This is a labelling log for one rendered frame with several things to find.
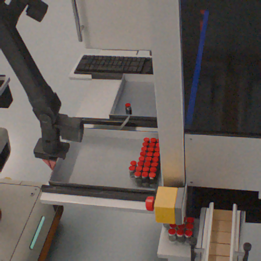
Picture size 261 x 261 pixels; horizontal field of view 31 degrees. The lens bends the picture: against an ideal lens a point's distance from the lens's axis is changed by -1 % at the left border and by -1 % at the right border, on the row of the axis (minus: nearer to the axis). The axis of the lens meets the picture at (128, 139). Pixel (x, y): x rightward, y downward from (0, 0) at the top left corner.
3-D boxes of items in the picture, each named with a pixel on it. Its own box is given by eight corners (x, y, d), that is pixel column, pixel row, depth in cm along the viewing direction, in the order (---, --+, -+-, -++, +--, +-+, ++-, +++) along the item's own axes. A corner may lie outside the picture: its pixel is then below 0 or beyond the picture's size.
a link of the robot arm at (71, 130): (47, 94, 138) (38, 113, 132) (85, 99, 138) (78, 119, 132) (49, 123, 147) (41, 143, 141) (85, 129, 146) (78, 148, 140)
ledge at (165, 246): (211, 225, 136) (211, 221, 135) (207, 262, 127) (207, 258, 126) (163, 221, 139) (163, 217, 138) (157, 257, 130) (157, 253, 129)
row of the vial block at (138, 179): (151, 147, 160) (150, 137, 157) (141, 186, 147) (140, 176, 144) (144, 147, 161) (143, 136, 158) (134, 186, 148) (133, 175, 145)
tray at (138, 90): (208, 84, 184) (209, 76, 182) (203, 127, 166) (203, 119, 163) (124, 80, 191) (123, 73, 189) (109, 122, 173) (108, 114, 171)
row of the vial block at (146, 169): (157, 147, 160) (157, 137, 157) (148, 187, 147) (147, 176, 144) (151, 147, 160) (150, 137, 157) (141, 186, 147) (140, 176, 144)
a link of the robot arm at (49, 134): (43, 112, 141) (37, 124, 137) (65, 115, 141) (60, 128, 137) (44, 129, 146) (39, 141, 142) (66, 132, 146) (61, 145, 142)
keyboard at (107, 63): (166, 60, 213) (166, 56, 211) (161, 78, 203) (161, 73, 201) (83, 57, 223) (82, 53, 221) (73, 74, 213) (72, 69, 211)
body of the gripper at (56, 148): (64, 161, 146) (63, 144, 141) (32, 155, 147) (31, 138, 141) (70, 147, 150) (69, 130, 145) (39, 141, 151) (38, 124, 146)
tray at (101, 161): (167, 140, 162) (166, 133, 160) (155, 197, 144) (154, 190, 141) (73, 134, 170) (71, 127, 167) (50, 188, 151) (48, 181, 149)
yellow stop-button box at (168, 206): (185, 204, 130) (184, 187, 125) (182, 225, 125) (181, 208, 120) (158, 202, 132) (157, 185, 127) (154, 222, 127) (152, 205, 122)
